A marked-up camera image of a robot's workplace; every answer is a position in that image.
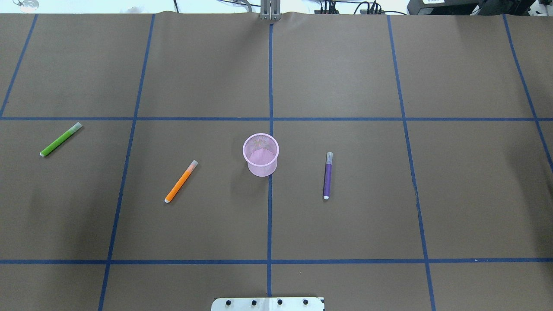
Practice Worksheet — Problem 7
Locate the orange marker pen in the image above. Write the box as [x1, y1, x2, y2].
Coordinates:
[164, 160, 199, 203]

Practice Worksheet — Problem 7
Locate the purple marker pen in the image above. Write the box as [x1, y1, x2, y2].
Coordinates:
[323, 152, 333, 200]

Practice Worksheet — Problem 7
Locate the aluminium frame post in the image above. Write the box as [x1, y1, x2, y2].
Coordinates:
[259, 0, 282, 21]

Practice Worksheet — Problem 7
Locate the green marker pen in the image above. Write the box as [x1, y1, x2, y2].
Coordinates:
[39, 122, 83, 157]

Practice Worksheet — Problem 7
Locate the pink mesh pen holder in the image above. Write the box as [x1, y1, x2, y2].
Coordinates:
[242, 133, 279, 177]

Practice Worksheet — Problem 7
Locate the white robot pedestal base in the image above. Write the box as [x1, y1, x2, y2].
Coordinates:
[211, 297, 325, 311]

